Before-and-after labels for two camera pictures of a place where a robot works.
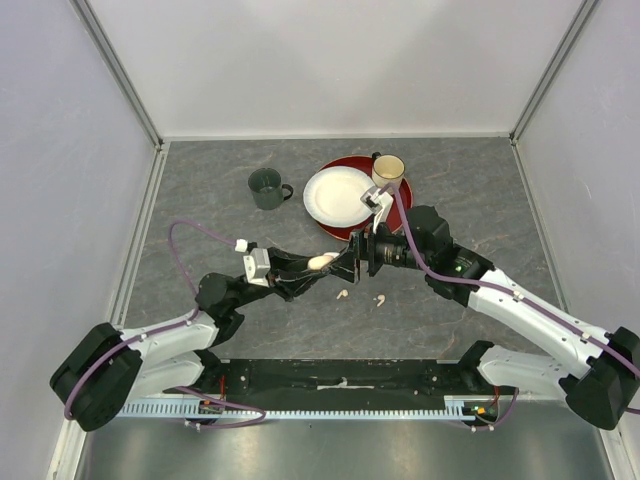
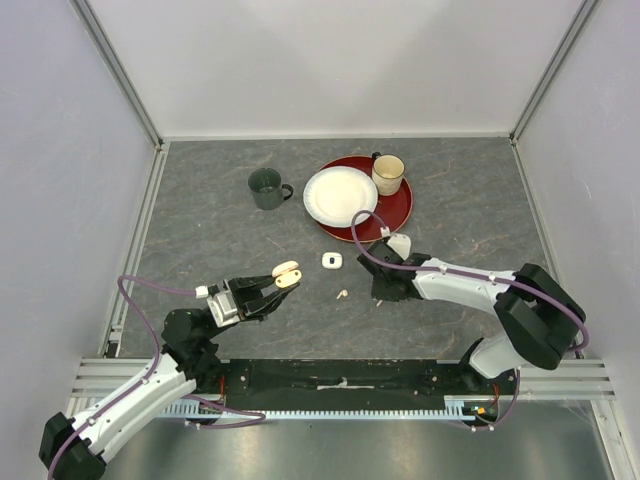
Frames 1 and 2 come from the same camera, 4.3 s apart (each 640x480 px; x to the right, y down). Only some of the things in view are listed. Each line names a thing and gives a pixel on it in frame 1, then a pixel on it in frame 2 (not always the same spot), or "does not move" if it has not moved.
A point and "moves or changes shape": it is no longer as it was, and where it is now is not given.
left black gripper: x=287 y=273 → x=249 y=299
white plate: x=332 y=197 does not move
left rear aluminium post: x=98 y=36 does not move
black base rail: x=351 y=385 does not move
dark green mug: x=267 y=189 does not move
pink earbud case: x=319 y=261 moves or changes shape
